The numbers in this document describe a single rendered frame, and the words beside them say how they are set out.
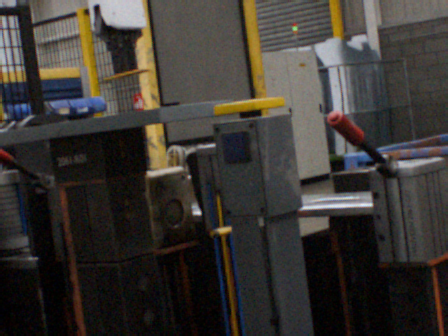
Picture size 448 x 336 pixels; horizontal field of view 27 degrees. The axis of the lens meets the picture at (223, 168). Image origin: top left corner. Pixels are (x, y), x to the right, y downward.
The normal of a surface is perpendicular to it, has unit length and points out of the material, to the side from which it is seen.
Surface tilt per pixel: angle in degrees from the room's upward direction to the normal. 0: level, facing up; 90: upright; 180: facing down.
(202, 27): 89
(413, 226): 90
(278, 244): 90
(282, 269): 90
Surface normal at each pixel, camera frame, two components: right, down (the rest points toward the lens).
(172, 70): 0.76, -0.05
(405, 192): -0.62, 0.12
